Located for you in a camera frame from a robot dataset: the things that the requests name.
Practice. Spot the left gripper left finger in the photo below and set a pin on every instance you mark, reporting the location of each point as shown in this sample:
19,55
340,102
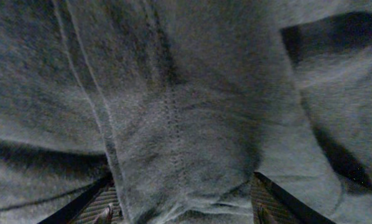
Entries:
98,204

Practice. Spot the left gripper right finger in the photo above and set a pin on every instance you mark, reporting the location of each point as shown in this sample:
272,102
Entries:
273,205

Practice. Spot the dark teal t-shirt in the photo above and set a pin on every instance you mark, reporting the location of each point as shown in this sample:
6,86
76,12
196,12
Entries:
182,102

